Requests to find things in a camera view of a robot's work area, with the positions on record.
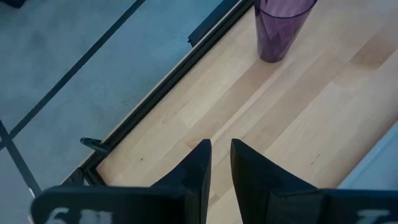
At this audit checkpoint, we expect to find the black table edge rail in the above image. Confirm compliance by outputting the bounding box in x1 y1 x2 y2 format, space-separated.
62 0 256 187

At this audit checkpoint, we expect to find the white plastic tray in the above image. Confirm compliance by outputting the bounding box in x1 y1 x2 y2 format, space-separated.
337 121 398 190

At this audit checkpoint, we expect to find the purple faceted plastic cup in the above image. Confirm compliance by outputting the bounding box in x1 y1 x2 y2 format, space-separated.
254 0 318 63

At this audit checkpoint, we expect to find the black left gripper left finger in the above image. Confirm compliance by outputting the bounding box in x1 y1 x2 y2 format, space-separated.
30 138 213 224

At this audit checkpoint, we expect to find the black table clamp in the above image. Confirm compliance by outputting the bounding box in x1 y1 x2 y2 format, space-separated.
80 136 111 154

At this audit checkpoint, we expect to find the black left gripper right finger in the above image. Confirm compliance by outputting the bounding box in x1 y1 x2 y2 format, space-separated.
231 138 398 224

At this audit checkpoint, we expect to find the black frame bar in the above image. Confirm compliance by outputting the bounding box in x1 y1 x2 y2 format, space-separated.
187 0 242 47

